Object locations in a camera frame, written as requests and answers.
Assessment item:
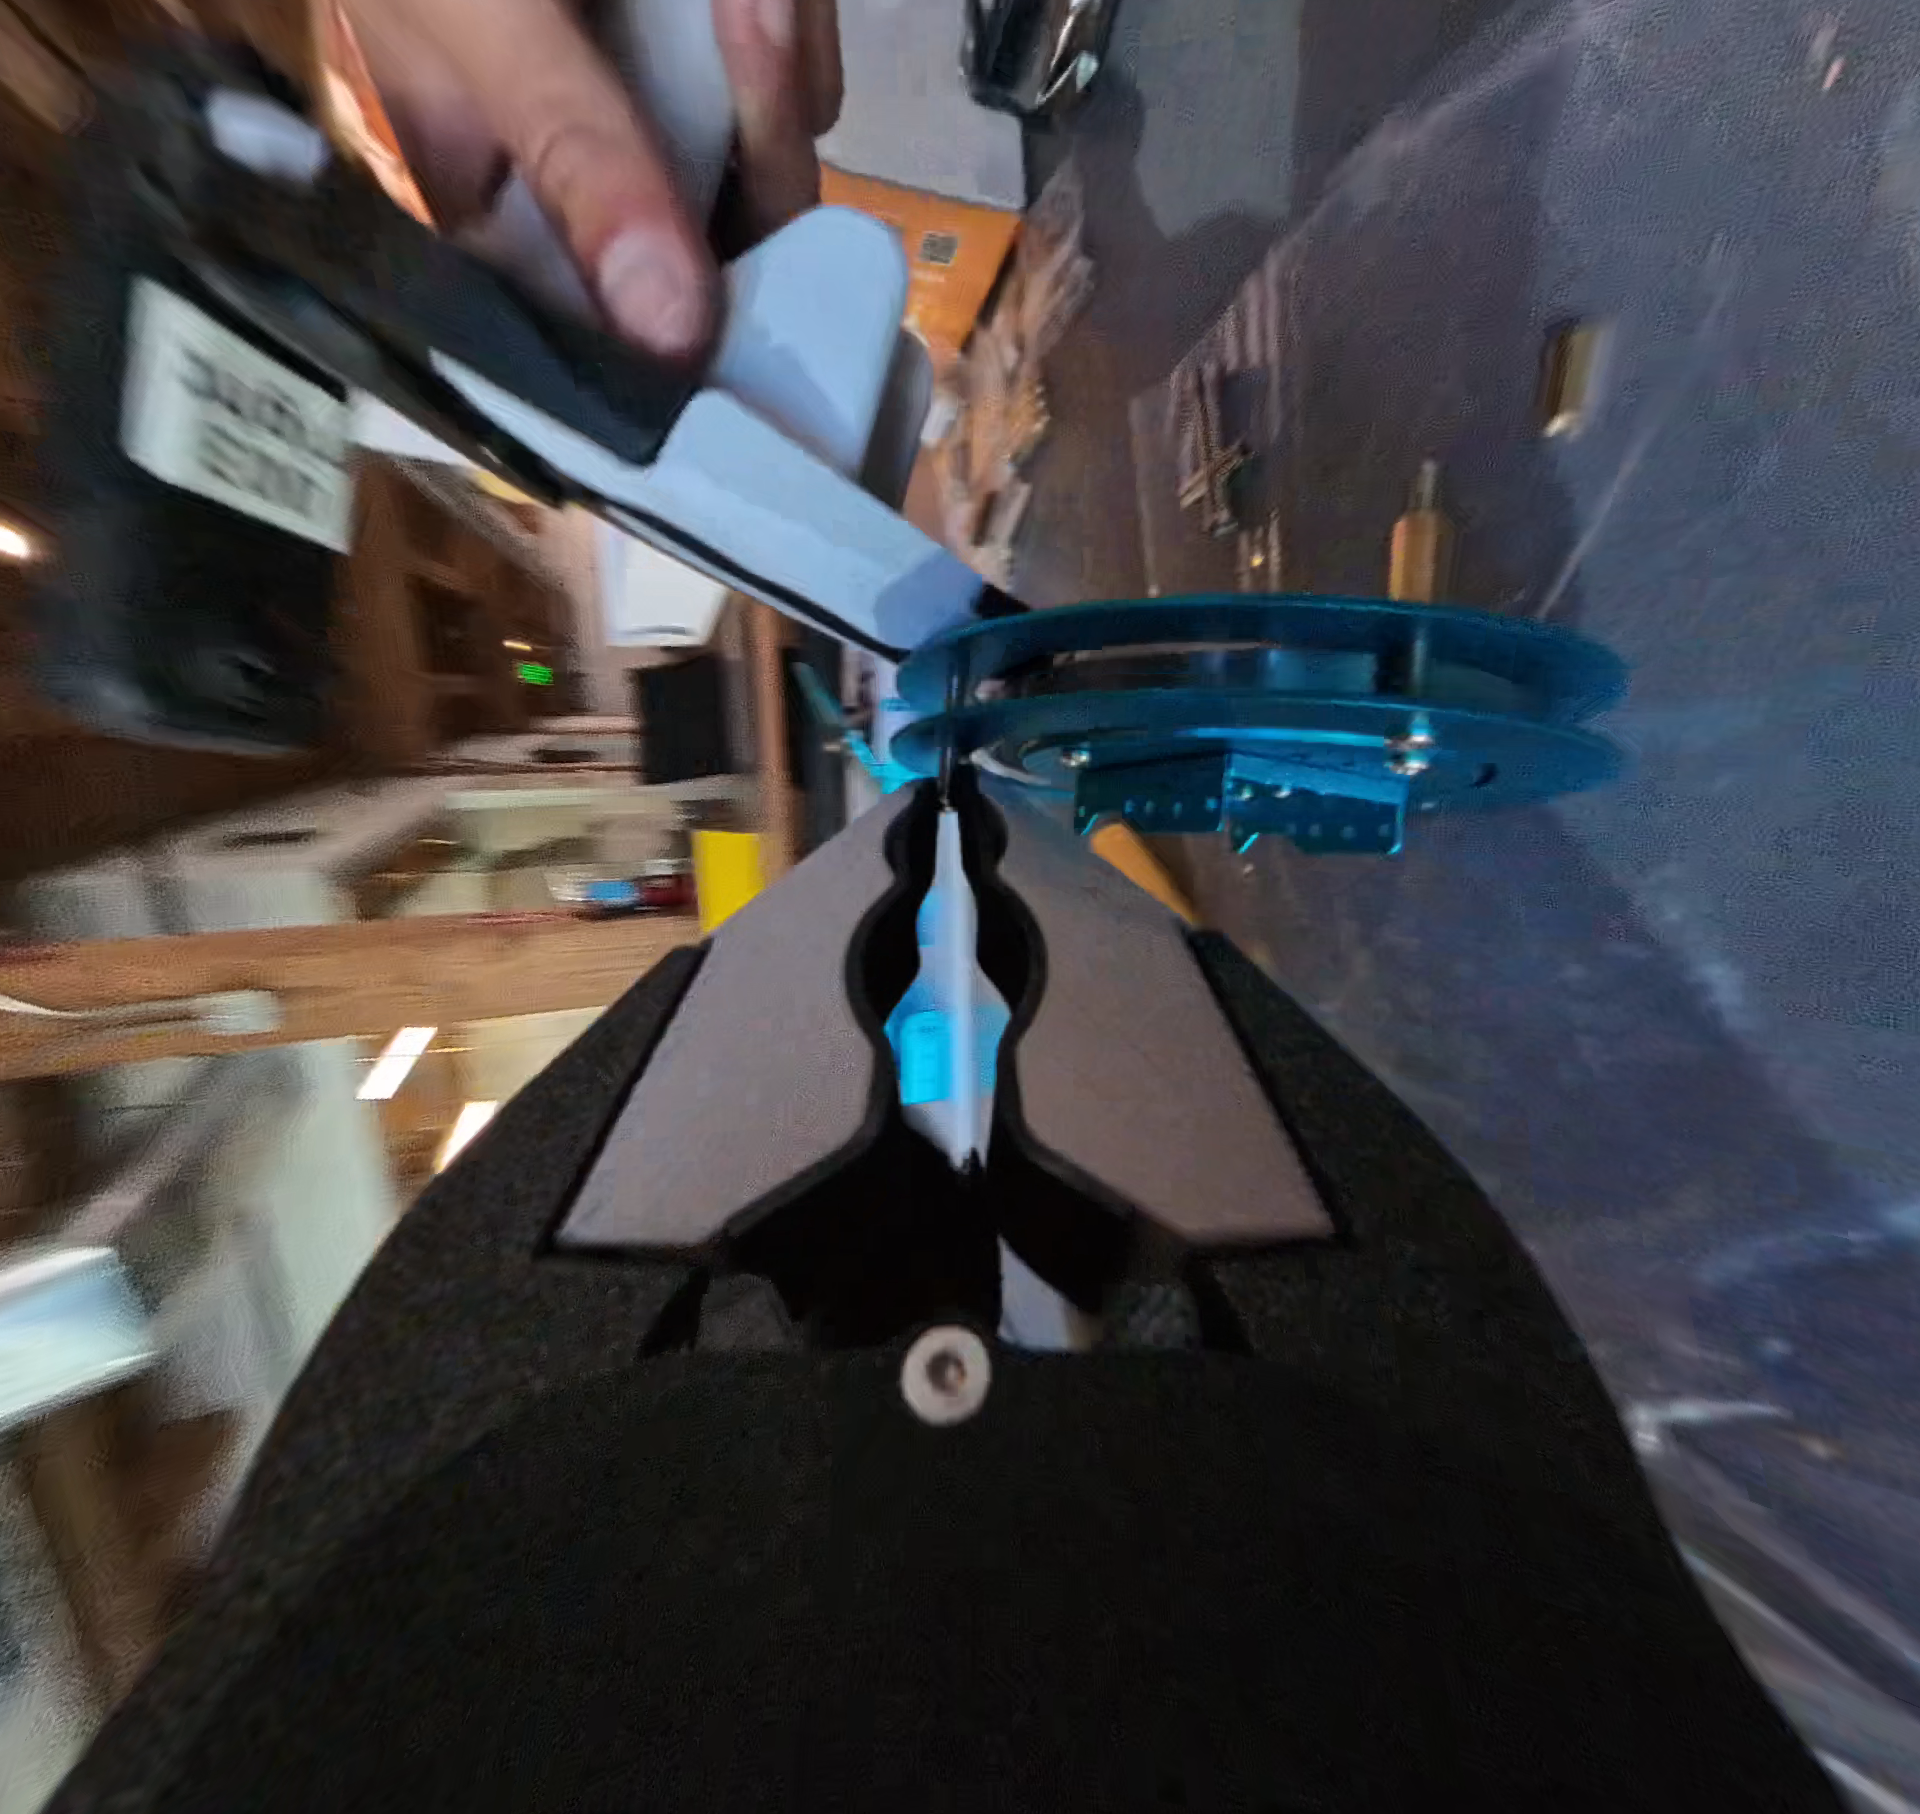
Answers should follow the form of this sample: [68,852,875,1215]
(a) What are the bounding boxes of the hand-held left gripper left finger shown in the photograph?
[556,781,939,1251]

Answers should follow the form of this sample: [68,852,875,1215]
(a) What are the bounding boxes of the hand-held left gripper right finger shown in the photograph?
[967,781,1336,1247]

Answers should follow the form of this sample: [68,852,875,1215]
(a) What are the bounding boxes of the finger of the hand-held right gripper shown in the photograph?
[431,355,1028,661]

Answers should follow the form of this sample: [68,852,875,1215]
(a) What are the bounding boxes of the yellow-handled screwdriver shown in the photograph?
[1087,816,1203,929]

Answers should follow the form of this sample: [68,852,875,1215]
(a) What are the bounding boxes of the blue round metal turntable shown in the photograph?
[889,594,1634,859]

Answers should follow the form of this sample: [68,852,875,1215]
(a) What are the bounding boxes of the brass hex standoff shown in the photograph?
[1543,318,1610,442]
[1385,462,1455,605]

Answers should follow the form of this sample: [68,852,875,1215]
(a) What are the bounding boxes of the grey desk with wooden edge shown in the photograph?
[815,0,1920,1814]

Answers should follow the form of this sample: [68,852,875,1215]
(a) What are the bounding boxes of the person's right hand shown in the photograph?
[301,0,846,362]

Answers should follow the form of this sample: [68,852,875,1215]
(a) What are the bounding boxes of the yellow plastic bin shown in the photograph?
[691,823,768,929]

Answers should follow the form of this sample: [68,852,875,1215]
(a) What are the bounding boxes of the white foam sheet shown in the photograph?
[886,809,1004,1173]

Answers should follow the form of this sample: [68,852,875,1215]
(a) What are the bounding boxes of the pile of small hardware bags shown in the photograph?
[914,163,1097,555]

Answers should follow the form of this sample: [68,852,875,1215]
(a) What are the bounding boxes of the orange white cardboard box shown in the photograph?
[815,163,1023,362]

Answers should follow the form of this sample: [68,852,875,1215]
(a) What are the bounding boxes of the small metal cross wrench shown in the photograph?
[1178,345,1286,548]

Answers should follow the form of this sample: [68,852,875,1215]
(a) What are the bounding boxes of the clear plastic bag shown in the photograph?
[1126,0,1920,1814]

